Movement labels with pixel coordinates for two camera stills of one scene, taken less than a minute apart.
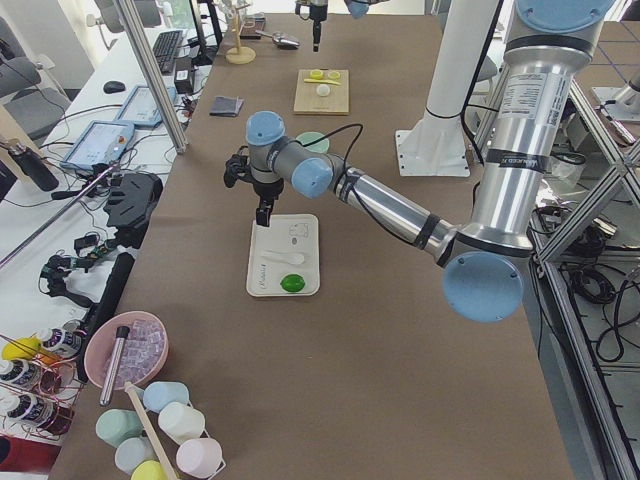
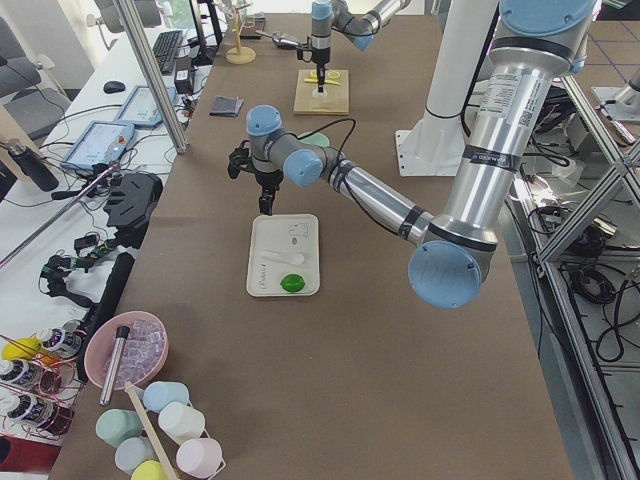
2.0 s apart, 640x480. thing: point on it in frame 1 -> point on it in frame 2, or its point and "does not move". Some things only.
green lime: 292,283 does not move
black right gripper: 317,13 -> 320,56
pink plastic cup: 199,456 does not move
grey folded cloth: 226,107 does not move
